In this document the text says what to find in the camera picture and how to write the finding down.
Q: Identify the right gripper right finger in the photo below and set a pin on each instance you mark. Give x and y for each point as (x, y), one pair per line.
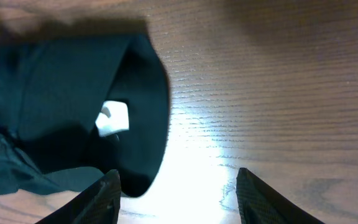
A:
(259, 203)

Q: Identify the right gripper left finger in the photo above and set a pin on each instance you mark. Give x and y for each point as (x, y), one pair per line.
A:
(98, 204)

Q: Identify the black t-shirt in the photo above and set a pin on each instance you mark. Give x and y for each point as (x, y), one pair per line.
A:
(51, 93)

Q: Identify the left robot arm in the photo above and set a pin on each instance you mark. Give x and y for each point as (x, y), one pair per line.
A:
(113, 118)

